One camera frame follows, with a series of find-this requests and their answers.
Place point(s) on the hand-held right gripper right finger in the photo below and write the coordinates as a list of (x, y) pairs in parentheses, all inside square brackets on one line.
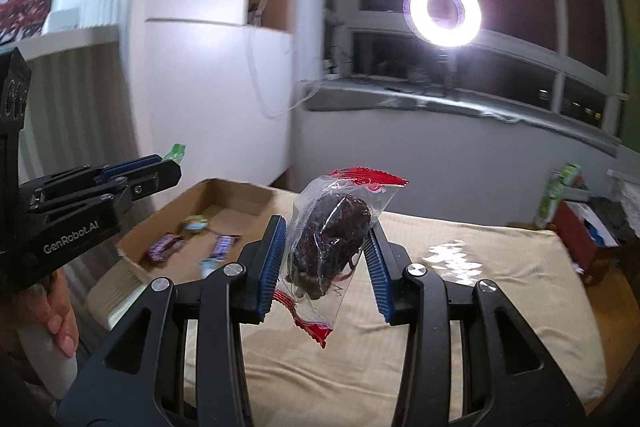
[(377, 277)]

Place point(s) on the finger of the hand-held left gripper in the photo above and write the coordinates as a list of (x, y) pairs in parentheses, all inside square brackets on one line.
[(130, 165), (150, 181)]

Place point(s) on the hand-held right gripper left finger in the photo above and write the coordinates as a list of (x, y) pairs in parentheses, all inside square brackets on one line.
[(270, 277)]

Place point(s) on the small green candy packet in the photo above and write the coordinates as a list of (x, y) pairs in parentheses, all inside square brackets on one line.
[(175, 153)]

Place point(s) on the dark chocolate bar packet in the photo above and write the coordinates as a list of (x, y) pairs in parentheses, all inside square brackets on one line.
[(226, 246)]

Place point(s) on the green egg-shaped candy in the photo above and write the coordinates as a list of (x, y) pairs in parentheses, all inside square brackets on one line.
[(194, 223)]

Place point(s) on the teal snack packet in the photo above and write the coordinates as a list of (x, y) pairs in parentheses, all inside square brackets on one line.
[(209, 267)]

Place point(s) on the clear red-edged dark snack packet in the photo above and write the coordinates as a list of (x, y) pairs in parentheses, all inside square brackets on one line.
[(330, 232)]

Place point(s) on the brown chocolate bar packet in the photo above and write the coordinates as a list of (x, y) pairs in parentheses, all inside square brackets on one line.
[(165, 248)]

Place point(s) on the person's left hand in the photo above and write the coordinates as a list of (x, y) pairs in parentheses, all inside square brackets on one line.
[(62, 312)]

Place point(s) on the clear bag of silver packets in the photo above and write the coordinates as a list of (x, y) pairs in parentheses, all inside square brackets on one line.
[(452, 262)]

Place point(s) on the striped cloth cover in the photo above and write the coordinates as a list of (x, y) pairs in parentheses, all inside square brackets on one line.
[(450, 332)]

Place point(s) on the white cabinet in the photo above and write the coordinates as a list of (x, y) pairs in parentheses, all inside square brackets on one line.
[(200, 82)]

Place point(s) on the grey windowsill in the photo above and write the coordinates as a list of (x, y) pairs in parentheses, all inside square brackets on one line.
[(450, 107)]

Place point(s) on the red cardboard box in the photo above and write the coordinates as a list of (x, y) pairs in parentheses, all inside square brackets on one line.
[(587, 247)]

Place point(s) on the white power strip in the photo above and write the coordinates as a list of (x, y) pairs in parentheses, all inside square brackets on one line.
[(332, 66)]

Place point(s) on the dark cloth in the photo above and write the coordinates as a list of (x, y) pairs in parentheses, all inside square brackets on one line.
[(612, 212)]

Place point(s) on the white table with lace cloth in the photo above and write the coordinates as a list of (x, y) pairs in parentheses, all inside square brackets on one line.
[(625, 192)]

